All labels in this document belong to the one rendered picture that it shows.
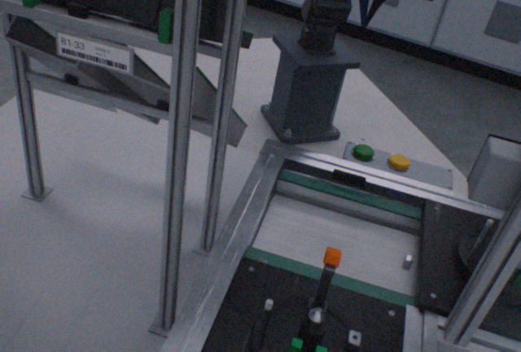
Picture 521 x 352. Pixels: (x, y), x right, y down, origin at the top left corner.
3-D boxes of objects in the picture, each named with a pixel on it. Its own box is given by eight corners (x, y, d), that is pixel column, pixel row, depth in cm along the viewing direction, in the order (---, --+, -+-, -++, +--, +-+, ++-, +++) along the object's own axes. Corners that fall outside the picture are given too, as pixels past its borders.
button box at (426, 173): (340, 164, 112) (348, 138, 109) (442, 192, 110) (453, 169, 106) (334, 183, 107) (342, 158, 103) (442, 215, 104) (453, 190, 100)
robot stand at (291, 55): (313, 105, 137) (330, 31, 125) (340, 139, 127) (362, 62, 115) (259, 110, 132) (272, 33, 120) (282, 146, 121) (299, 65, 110)
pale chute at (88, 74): (98, 100, 102) (109, 79, 103) (158, 125, 99) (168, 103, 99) (1, 37, 75) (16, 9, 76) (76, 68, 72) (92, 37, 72)
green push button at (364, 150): (352, 149, 108) (355, 141, 107) (373, 155, 107) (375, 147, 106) (350, 160, 105) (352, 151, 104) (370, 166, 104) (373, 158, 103)
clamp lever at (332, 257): (311, 297, 71) (327, 245, 69) (326, 302, 71) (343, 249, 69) (308, 310, 68) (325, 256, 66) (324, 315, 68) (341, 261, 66)
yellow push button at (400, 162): (387, 159, 107) (391, 151, 106) (408, 165, 106) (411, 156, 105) (386, 170, 104) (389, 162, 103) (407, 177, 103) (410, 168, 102)
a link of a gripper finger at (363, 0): (354, -26, 89) (349, -16, 84) (376, -20, 88) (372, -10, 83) (344, 15, 93) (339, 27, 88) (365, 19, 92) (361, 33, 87)
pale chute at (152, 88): (173, 122, 100) (184, 100, 101) (237, 148, 97) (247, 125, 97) (99, 64, 73) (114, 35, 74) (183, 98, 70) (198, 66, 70)
